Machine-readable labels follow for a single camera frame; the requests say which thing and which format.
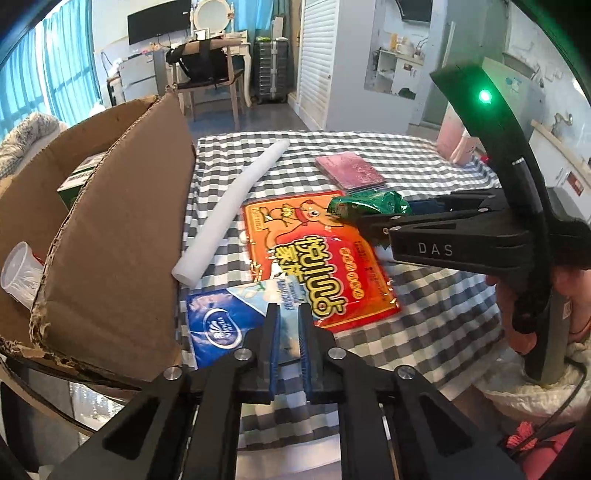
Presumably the green snack packet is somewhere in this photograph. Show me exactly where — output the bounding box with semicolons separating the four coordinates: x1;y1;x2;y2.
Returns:
327;190;413;223

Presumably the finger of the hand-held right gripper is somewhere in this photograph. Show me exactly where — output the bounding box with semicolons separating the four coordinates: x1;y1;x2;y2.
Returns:
388;222;532;276
353;191;527;247

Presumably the white foam tube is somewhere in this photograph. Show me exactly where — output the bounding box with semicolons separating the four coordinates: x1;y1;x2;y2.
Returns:
172;140;291;284

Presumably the pink water bottle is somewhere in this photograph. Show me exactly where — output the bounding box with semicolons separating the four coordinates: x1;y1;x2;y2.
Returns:
436;113;478;166

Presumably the pink flat packet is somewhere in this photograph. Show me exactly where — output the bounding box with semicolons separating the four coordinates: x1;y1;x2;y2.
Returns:
315;154;386;192

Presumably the white refrigerator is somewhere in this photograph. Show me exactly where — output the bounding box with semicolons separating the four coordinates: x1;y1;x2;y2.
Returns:
489;46;555;134

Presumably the black bag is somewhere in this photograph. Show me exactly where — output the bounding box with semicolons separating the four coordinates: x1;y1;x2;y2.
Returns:
166;39;232;88

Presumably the grey fluffy blanket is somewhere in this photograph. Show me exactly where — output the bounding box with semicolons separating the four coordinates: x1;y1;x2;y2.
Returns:
0;113;68;176

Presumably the blue tissue packet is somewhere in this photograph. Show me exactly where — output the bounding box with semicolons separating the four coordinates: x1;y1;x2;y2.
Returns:
185;277;315;370

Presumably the black cable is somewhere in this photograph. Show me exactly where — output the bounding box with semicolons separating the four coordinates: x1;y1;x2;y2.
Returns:
499;362;591;457

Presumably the person's right hand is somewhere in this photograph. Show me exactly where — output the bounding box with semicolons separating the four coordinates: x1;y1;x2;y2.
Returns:
485;267;591;356

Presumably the black television screen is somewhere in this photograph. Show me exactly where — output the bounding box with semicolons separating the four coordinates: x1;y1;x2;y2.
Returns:
127;0;192;45

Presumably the brown cardboard box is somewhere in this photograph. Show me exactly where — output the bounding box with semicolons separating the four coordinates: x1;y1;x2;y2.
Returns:
0;92;197;393

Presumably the teal window curtain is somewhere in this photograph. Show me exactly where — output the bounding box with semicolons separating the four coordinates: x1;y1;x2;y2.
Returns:
0;4;105;139

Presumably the round white mirror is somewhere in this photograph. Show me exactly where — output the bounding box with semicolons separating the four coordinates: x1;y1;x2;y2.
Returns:
191;0;232;31

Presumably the clear plastic jar blue label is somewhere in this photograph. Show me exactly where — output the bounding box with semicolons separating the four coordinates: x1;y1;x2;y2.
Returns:
0;241;47;308

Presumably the white louvered door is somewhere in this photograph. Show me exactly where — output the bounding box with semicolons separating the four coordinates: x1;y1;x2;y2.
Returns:
291;0;342;132

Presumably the wooden chair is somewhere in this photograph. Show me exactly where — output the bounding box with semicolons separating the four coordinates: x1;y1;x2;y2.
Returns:
168;41;245;130

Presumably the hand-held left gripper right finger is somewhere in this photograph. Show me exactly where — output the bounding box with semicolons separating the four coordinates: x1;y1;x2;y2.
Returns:
298;302;527;480

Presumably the green white medicine box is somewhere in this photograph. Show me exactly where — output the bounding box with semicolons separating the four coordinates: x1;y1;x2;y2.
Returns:
56;154;112;213

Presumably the white fluffy cloth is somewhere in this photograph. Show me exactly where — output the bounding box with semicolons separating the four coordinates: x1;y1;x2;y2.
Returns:
480;342;591;416

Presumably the orange red flat packet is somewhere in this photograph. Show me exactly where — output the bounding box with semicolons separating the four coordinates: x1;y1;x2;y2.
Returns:
242;191;402;333

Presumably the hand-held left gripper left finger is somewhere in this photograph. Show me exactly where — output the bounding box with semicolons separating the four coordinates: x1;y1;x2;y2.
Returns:
46;302;282;480

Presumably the dark suitcase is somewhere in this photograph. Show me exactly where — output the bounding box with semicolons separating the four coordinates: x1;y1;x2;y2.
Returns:
254;37;291;104

